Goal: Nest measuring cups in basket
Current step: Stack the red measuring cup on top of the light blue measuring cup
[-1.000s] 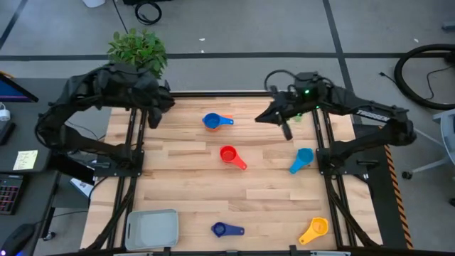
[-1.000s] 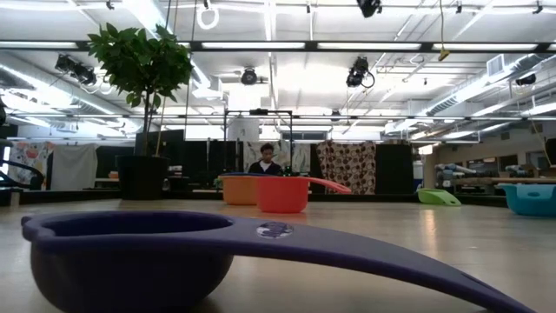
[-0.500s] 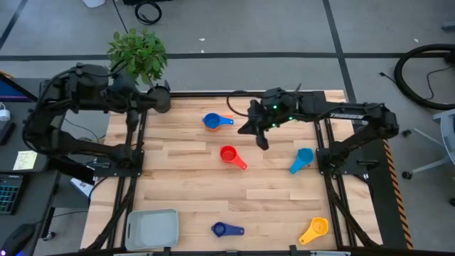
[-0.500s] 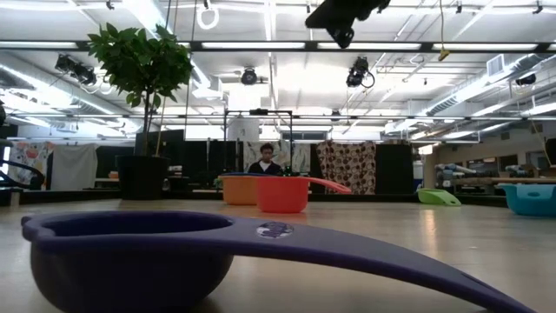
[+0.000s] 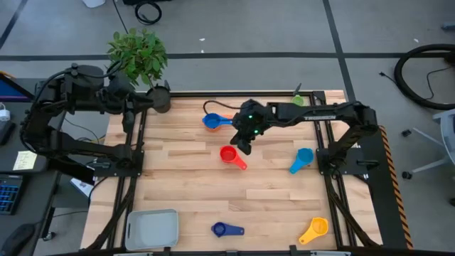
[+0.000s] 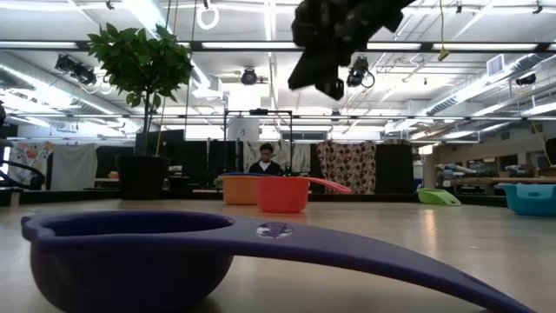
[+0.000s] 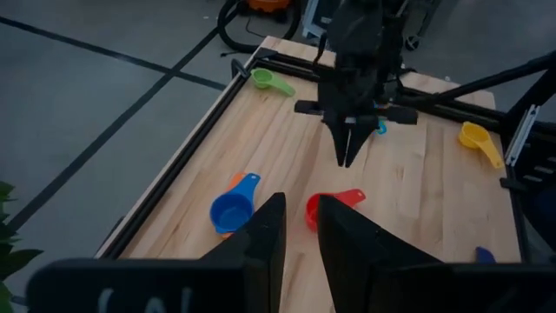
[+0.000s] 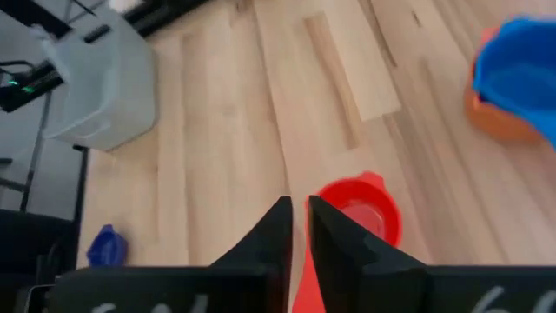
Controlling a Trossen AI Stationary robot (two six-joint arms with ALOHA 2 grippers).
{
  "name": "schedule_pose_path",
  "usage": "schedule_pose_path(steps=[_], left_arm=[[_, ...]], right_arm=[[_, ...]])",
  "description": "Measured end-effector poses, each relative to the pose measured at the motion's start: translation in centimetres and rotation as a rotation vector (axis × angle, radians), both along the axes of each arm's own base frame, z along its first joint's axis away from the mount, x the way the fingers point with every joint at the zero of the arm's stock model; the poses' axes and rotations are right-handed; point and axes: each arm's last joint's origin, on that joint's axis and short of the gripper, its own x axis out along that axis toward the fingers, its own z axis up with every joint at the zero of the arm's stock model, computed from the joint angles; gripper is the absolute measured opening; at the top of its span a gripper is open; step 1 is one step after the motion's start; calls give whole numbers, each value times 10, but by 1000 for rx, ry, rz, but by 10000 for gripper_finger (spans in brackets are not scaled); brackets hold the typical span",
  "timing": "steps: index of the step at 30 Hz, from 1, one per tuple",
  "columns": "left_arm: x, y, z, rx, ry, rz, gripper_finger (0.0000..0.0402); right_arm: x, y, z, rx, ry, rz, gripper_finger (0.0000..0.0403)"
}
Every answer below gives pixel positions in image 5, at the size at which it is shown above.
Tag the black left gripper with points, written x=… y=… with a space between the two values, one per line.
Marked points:
x=121 y=92

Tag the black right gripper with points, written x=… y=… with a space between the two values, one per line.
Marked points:
x=252 y=121

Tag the red measuring cup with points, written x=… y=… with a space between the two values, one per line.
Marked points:
x=227 y=154

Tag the medium blue measuring cup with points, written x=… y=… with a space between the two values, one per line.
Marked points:
x=212 y=121

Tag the light blue measuring cup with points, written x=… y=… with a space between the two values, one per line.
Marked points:
x=305 y=155

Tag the green measuring cup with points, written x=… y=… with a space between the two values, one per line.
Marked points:
x=298 y=100

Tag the dark indigo measuring cup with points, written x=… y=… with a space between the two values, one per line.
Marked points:
x=219 y=229

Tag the yellow measuring cup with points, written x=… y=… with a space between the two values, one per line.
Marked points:
x=318 y=225

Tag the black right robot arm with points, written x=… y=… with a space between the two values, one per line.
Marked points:
x=320 y=113

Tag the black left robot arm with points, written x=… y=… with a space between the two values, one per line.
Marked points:
x=81 y=147

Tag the light grey plastic basket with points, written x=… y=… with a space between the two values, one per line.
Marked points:
x=151 y=229

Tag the green potted plant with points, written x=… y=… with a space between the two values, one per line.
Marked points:
x=136 y=57

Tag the black flat panel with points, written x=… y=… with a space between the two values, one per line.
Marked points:
x=71 y=172

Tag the white paper sheet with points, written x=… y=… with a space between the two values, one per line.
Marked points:
x=81 y=186

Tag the white floor object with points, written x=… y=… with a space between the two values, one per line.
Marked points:
x=93 y=3

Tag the yellow sticky note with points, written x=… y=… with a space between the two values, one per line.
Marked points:
x=25 y=160

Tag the computer monitor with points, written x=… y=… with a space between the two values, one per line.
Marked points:
x=10 y=90

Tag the black phone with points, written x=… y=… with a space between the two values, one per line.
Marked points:
x=6 y=132

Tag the white charger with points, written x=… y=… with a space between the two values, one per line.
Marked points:
x=4 y=114

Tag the black desk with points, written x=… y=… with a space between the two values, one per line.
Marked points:
x=7 y=156

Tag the backlit black keyboard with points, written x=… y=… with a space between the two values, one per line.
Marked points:
x=9 y=193

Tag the black platform with hazard stripe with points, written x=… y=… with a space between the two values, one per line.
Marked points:
x=384 y=199

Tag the black computer mouse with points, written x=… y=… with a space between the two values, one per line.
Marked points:
x=17 y=238

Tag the grey office chair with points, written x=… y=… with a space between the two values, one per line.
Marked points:
x=446 y=128

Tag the black metal table frame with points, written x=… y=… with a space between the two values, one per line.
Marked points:
x=249 y=94

